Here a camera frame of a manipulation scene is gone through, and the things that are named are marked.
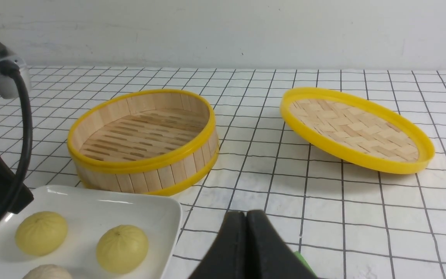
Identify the yellow steamed bun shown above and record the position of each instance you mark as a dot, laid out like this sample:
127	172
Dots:
41	233
122	249

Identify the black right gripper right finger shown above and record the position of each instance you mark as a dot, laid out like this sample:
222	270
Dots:
267	256

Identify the green foam cube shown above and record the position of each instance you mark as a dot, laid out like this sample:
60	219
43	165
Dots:
305	263

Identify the yellow rimmed bamboo steamer basket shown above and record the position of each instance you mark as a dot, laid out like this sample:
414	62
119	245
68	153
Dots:
157	142

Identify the yellow rimmed bamboo steamer lid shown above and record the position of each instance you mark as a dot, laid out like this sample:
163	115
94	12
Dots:
356	130

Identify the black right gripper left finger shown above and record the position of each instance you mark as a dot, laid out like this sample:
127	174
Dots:
225	259

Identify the yellow steamed bun front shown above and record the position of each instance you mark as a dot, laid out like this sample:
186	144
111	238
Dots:
41	233

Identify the white square ceramic plate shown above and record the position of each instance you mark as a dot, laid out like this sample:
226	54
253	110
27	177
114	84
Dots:
89	214

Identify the pale white steamed bun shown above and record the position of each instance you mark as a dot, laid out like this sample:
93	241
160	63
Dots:
48	271

